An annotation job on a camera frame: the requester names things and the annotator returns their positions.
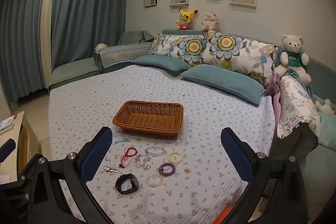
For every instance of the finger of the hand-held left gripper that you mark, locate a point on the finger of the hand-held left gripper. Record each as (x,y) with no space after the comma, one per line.
(6,150)

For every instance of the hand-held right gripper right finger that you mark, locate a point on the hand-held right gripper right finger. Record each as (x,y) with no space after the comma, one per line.
(236,155)

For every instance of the light blue small pouch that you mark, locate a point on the light blue small pouch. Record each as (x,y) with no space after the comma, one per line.
(119,140)

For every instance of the yellow plush toy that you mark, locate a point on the yellow plush toy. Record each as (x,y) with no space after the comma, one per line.
(185,19)

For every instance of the brown wicker basket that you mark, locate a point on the brown wicker basket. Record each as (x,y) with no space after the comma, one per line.
(147,116)

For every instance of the white teddy bear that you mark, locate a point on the white teddy bear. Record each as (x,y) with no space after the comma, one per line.
(292,58)

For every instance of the wooden side table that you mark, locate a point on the wooden side table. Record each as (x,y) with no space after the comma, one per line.
(25,129)

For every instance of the floral quilted bedspread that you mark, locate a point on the floral quilted bedspread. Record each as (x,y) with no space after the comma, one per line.
(199,187)

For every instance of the green cloth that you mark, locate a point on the green cloth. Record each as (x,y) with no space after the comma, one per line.
(134,36)

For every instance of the light teal cushion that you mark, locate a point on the light teal cushion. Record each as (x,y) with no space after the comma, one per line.
(328,130)

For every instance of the light blue book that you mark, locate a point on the light blue book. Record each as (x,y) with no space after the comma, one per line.
(6,124)

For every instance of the black wrist watch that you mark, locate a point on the black wrist watch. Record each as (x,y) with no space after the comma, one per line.
(120,182)

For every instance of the floral cushion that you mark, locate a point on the floral cushion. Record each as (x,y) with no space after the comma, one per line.
(236,53)
(178,48)

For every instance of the cream curtain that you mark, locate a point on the cream curtain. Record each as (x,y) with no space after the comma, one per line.
(47,29)

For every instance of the blue curtain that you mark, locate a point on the blue curtain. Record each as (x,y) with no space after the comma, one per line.
(21,43)
(89,8)

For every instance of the silver hair clip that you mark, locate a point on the silver hair clip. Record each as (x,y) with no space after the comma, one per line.
(111,169)

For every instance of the floral blanket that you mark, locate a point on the floral blanket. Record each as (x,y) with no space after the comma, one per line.
(296,108)

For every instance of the striped teal bolster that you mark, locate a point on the striped teal bolster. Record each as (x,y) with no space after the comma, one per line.
(120,56)

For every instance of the teal pillow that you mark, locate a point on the teal pillow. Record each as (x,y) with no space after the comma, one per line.
(160,62)
(223,82)

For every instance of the pink cloth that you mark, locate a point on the pink cloth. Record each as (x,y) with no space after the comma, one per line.
(273,90)

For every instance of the white ball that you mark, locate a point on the white ball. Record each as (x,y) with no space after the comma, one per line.
(101,47)

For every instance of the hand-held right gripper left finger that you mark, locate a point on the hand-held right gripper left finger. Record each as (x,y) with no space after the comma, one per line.
(95,155)

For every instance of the pink plush toy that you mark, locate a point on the pink plush toy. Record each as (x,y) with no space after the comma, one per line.
(210,21)

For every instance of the green bench cushion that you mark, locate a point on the green bench cushion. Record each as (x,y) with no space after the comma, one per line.
(71,73)

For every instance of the white plush toy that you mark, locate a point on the white plush toy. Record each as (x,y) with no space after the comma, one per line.
(324,106)

